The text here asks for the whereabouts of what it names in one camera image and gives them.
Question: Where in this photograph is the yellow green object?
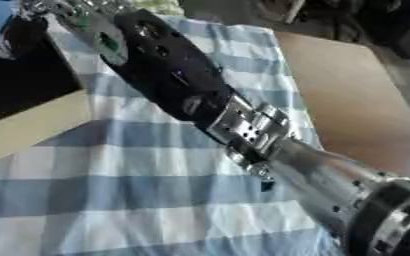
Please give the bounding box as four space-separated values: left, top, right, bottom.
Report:
133 0 184 16

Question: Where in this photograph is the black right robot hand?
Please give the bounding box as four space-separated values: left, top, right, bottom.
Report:
0 14 51 62

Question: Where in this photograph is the cardboard box black inside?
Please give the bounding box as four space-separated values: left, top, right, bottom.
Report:
0 14 95 168

